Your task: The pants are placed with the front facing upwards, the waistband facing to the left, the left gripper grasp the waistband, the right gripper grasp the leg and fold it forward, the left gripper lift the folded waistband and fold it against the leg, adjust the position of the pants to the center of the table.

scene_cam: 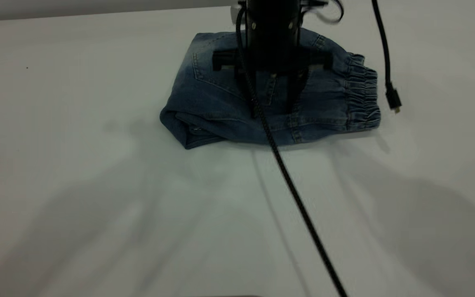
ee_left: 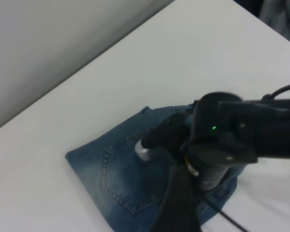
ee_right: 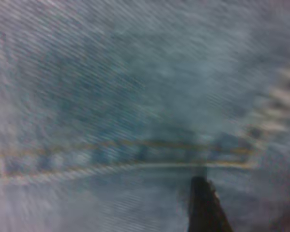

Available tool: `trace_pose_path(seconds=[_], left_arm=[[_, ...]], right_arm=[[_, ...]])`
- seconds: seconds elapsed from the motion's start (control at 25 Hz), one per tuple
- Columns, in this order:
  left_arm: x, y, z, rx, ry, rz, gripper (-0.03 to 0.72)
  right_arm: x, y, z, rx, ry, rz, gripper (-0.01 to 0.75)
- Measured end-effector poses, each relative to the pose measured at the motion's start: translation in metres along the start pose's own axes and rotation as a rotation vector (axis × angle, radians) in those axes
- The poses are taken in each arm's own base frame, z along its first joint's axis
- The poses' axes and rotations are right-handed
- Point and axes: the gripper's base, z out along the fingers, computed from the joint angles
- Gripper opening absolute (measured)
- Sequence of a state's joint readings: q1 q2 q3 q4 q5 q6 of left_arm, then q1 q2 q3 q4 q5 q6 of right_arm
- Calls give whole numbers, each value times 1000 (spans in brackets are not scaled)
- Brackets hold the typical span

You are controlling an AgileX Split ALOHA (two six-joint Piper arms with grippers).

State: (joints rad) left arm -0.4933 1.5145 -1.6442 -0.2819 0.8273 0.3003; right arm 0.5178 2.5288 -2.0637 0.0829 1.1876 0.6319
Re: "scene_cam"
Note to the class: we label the grey right wrist camera housing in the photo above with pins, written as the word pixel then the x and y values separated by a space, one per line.
pixel 234 12

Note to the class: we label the blue denim children's pants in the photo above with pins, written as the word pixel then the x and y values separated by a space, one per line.
pixel 212 107

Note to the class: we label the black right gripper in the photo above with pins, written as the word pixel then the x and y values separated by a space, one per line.
pixel 272 37

